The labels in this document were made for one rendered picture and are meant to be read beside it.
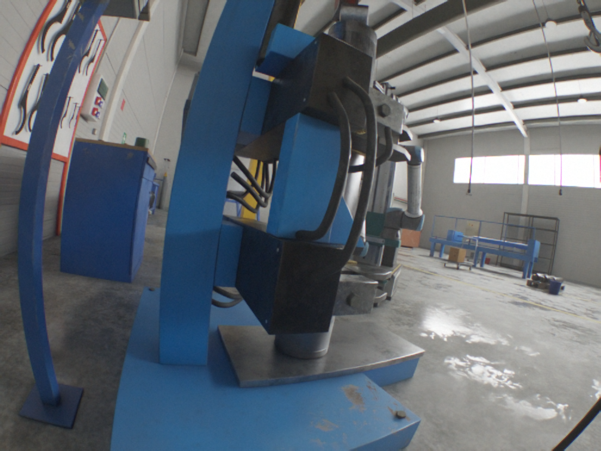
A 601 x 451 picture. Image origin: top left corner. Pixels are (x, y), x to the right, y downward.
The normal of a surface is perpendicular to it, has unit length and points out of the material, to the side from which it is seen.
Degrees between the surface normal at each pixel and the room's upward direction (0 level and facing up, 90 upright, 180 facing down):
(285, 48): 90
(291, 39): 90
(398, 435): 90
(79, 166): 90
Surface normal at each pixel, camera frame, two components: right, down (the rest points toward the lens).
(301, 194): 0.43, 0.11
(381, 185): -0.44, -0.04
